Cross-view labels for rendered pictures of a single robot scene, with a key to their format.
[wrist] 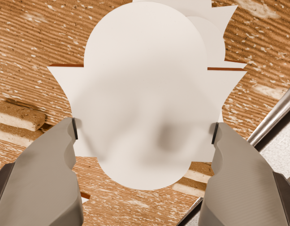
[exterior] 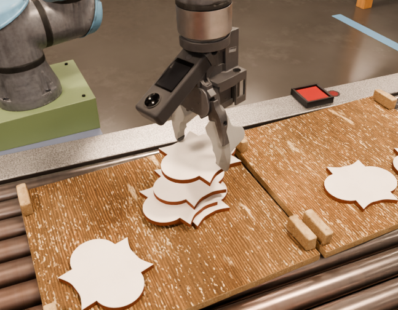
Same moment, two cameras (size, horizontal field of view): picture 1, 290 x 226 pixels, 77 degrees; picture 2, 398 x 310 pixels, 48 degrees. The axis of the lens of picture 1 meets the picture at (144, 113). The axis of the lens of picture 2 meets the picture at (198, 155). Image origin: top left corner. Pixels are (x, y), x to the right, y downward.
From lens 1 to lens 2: 0.64 m
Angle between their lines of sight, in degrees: 39
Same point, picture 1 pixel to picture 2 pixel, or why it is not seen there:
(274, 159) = not seen: hidden behind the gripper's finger
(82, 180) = (317, 182)
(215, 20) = (151, 192)
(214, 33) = (155, 186)
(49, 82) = (259, 236)
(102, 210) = (331, 155)
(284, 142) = (168, 136)
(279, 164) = not seen: hidden behind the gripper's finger
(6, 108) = (302, 238)
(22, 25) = (239, 263)
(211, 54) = (163, 181)
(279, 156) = not seen: hidden behind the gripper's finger
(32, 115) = (291, 227)
